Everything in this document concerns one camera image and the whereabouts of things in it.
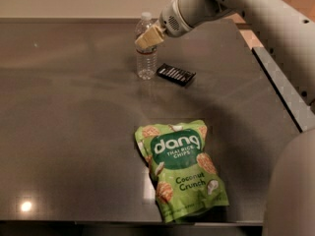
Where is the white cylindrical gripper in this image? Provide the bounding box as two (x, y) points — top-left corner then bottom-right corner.
(135, 0), (193, 49)

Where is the clear plastic water bottle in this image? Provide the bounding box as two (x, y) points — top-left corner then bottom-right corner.
(135, 12), (158, 80)

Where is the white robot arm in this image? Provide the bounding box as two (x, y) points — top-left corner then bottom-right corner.
(136, 0), (315, 236)

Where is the black rxbar chocolate bar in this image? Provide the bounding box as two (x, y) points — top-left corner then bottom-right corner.
(157, 64), (195, 87)

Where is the green dang rice chips bag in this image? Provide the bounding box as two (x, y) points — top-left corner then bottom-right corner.
(135, 120), (229, 223)

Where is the grey side table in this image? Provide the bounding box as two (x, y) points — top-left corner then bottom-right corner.
(252, 47), (315, 133)

